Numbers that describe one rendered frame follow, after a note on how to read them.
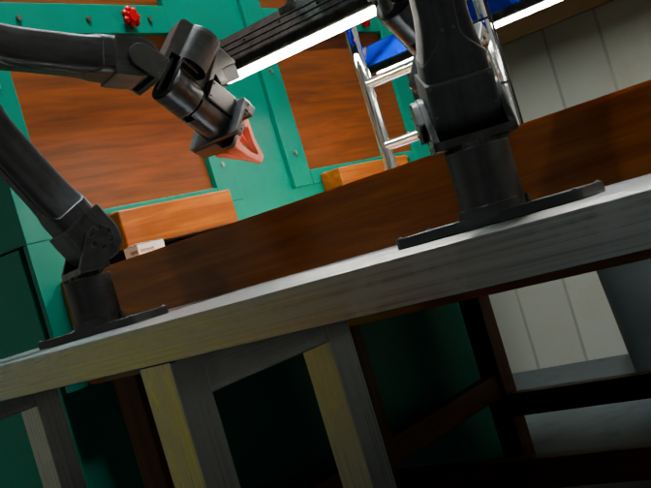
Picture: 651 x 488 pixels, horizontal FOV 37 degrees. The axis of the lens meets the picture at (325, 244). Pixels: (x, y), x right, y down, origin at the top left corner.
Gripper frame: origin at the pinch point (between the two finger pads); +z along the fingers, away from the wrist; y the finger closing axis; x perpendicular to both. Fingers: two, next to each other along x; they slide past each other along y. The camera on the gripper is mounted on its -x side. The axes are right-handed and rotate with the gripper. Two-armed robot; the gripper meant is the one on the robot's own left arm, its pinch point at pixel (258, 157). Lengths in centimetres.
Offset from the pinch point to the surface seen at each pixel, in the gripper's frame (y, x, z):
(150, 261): 17.9, 15.4, -1.5
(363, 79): 1.3, -32.4, 20.7
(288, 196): 42, -34, 44
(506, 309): 90, -99, 209
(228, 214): 35.7, -14.7, 24.4
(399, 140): -2.3, -22.6, 29.1
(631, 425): 12, -19, 155
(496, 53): -14, -47, 40
